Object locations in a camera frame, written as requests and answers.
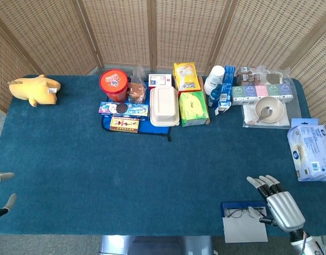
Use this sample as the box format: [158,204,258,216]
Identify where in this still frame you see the wire-frame eyeglasses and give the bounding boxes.
[225,207,267,219]

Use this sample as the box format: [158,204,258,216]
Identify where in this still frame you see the beige clamshell food container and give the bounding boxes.
[149,85,180,128]

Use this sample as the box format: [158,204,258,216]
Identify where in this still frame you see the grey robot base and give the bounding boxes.
[98,235,214,255]

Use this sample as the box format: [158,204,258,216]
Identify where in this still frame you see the stack of white paper cups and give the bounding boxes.
[204,65,225,96]

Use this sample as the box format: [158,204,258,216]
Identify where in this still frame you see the beige bowl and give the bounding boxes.
[254,96,285,124]

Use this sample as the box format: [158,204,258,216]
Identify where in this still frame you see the blue cookie box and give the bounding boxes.
[98,100,149,121]

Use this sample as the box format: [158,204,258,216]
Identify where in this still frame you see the clear package brown pad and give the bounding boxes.
[261,67,292,87]

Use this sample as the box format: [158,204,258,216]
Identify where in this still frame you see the yellow snack box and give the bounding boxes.
[173,62,202,94]

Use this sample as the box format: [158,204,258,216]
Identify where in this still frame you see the clear bag of pastries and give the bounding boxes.
[127,66,148,105]

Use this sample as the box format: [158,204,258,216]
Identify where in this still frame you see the blue folding glasses case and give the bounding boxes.
[221,201,269,244]

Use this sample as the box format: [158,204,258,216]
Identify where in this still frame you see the green tissue pack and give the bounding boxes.
[178,91,210,128]

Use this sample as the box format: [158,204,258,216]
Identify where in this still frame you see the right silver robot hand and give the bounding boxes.
[246,174,306,233]

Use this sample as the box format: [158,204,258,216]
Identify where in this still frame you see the red snack tub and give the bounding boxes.
[99,69,130,103]

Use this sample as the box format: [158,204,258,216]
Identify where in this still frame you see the blue spray bottle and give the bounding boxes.
[207,83,222,108]

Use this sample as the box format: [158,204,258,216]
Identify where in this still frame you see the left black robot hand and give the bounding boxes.
[0,170,17,223]

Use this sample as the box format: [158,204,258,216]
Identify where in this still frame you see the small yellow red box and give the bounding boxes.
[109,116,140,133]

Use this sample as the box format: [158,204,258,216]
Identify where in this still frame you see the large white wipes pack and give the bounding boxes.
[287,118,326,183]

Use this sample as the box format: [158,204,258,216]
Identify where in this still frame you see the blue table carpet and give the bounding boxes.
[0,74,326,237]

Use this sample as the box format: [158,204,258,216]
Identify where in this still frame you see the clear bag brown sweets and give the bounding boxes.
[236,66,262,87]

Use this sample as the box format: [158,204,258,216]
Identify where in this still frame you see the yellow plush toy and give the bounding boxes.
[7,74,62,107]

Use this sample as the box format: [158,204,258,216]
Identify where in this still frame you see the metal spoon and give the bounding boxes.
[256,106,273,123]

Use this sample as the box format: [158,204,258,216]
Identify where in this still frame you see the blue white carton box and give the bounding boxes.
[214,65,237,117]

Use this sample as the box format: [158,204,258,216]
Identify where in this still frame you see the small white red box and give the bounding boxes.
[148,73,172,90]

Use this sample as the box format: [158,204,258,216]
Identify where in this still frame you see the rattan folding screen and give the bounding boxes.
[0,0,326,192]

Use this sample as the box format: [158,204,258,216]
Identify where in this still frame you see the clear zip bag white cloth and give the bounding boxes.
[242,102,303,130]

